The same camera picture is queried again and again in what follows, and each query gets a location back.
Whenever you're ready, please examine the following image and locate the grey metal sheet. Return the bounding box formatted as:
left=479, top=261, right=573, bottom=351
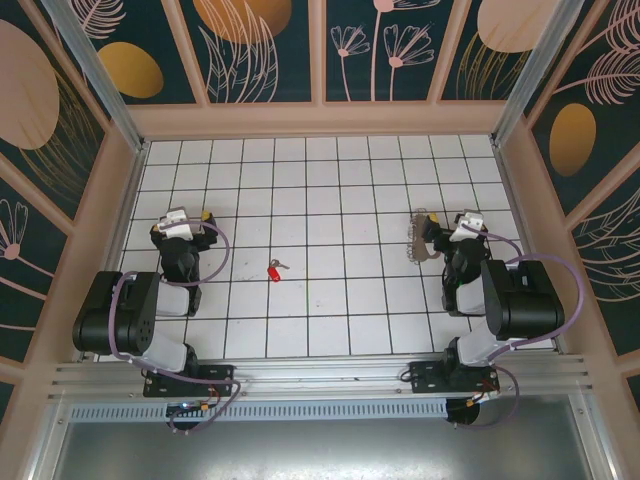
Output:
left=49, top=394, right=599, bottom=480

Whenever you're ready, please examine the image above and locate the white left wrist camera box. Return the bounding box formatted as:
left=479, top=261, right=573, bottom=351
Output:
left=158, top=207, right=195, bottom=239

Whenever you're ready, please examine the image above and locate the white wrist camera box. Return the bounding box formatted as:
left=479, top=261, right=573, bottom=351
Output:
left=455, top=209, right=487, bottom=235
left=158, top=207, right=195, bottom=239

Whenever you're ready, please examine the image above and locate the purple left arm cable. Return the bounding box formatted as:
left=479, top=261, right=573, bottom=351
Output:
left=108, top=221, right=242, bottom=437

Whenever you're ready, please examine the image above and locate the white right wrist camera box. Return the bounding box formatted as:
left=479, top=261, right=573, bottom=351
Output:
left=455, top=209, right=487, bottom=235

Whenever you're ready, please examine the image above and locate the yellow connector with red wires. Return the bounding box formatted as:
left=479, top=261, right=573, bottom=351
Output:
left=467, top=385, right=502, bottom=407

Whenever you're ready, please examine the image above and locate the small circuit board with wires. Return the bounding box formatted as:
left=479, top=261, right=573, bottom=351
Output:
left=167, top=384, right=224, bottom=417

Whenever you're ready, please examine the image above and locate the aluminium corner post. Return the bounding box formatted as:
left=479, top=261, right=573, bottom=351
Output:
left=489, top=0, right=601, bottom=149
left=39, top=0, right=151, bottom=156

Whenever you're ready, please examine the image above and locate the aluminium profile rail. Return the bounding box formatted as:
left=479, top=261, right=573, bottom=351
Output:
left=47, top=353, right=595, bottom=402

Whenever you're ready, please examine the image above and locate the grey slotted cable duct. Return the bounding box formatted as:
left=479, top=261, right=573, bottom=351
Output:
left=69, top=398, right=450, bottom=422

